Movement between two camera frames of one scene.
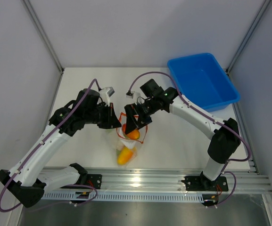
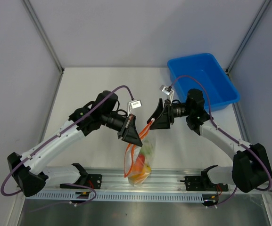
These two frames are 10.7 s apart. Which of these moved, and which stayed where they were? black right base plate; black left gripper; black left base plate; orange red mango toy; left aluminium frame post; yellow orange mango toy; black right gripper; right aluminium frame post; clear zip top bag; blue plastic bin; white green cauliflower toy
Moved: clear zip top bag; orange red mango toy; white green cauliflower toy; yellow orange mango toy; black left gripper; black right gripper
Stayed: left aluminium frame post; black right base plate; blue plastic bin; right aluminium frame post; black left base plate
